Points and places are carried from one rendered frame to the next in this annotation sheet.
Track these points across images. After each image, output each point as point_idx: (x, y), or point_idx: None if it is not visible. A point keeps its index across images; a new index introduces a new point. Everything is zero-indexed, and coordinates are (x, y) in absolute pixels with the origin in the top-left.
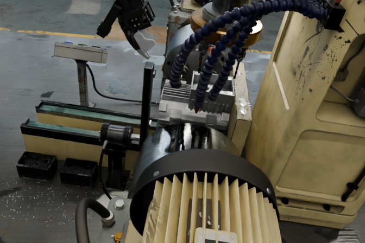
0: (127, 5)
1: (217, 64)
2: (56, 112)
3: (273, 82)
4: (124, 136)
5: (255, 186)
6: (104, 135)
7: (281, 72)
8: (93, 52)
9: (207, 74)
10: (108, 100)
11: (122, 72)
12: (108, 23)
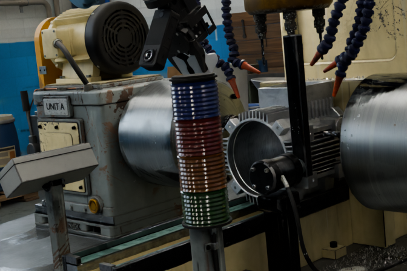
0: (180, 11)
1: (231, 107)
2: (110, 253)
3: (327, 74)
4: (295, 159)
5: None
6: (277, 169)
7: (331, 55)
8: (79, 152)
9: None
10: None
11: (19, 261)
12: (168, 41)
